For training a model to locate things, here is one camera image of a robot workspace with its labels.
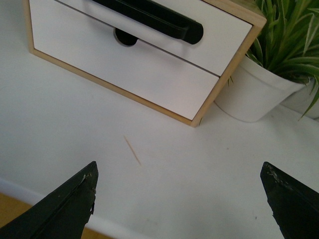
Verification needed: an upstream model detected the right spider plant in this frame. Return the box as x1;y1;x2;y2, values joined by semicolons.
245;0;319;108

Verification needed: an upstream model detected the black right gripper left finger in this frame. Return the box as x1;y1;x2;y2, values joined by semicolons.
0;161;99;239

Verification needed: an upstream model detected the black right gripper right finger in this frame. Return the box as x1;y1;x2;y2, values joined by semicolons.
260;162;319;239

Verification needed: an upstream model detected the wooden drawer cabinet frame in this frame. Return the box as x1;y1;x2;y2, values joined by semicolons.
22;0;266;127

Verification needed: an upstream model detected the white drawer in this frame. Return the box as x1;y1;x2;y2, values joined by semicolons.
29;0;218;120
62;0;252;75

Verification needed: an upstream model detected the black drawer handle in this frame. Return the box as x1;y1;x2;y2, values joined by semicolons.
96;0;204;45

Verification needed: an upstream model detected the thin wooden toothpick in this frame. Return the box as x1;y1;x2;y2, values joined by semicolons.
124;135;142;166

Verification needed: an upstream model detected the right white plant pot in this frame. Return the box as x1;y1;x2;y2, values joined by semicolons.
214;56;304;122

